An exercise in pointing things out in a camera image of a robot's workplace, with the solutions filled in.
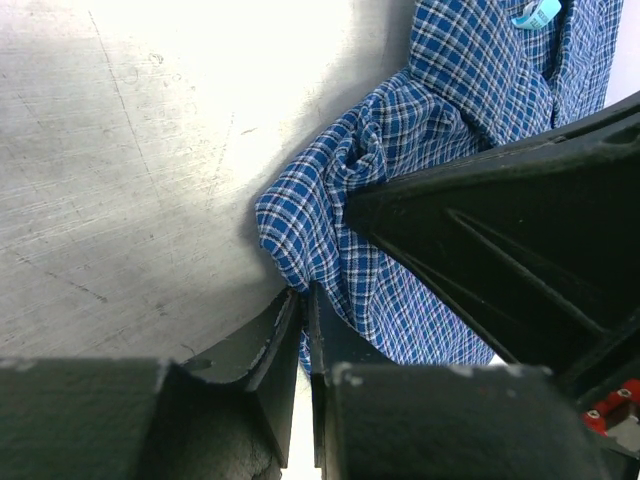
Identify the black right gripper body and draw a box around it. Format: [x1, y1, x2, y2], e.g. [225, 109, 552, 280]
[574, 344, 639, 479]

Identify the blue checked long sleeve shirt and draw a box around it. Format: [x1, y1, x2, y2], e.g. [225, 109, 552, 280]
[255, 1, 623, 365]

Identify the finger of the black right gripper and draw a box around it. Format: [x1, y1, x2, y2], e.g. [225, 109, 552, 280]
[345, 95, 639, 385]

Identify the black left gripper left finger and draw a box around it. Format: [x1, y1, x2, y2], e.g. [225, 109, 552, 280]
[1, 290, 303, 479]

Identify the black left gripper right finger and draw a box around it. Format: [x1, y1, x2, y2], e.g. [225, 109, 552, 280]
[308, 285, 609, 479]

